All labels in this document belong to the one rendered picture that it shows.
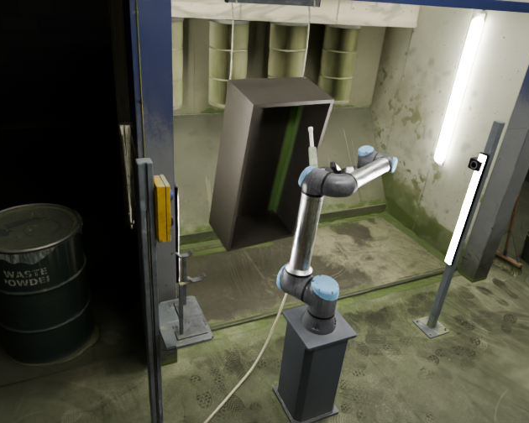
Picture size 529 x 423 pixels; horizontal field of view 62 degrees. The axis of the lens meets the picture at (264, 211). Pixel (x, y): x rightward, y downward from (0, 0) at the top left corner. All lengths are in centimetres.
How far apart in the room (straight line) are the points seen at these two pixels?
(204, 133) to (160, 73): 217
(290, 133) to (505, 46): 180
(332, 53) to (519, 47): 152
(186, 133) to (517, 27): 282
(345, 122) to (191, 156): 179
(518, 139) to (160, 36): 284
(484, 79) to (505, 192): 94
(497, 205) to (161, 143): 286
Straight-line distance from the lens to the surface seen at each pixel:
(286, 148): 349
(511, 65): 405
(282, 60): 414
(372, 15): 445
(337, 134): 493
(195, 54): 421
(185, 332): 219
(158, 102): 222
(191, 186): 417
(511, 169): 404
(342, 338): 249
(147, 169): 177
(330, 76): 444
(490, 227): 422
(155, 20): 216
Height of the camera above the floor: 231
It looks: 28 degrees down
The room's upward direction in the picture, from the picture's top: 5 degrees clockwise
